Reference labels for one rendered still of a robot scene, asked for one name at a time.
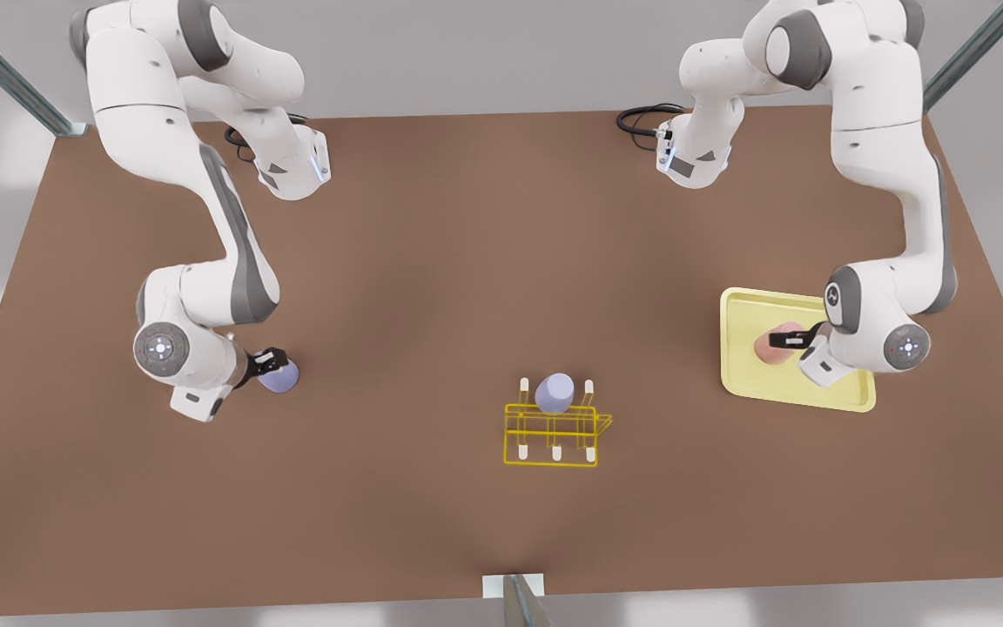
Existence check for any yellow wire cup rack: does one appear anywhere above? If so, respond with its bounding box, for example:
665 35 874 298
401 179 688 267
502 377 614 469

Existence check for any yellow tray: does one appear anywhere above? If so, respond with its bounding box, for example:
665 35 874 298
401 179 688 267
719 287 877 414

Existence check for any lavender cup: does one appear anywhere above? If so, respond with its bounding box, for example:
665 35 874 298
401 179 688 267
258 359 300 394
535 373 576 415

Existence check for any silver frame post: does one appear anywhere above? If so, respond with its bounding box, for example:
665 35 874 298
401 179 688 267
482 573 555 627
0 5 89 138
921 0 1003 114

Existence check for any black cable loop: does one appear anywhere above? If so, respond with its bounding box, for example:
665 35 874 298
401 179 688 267
224 113 311 165
616 103 688 151

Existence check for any pink cup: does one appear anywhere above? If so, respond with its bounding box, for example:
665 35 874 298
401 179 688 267
754 329 797 365

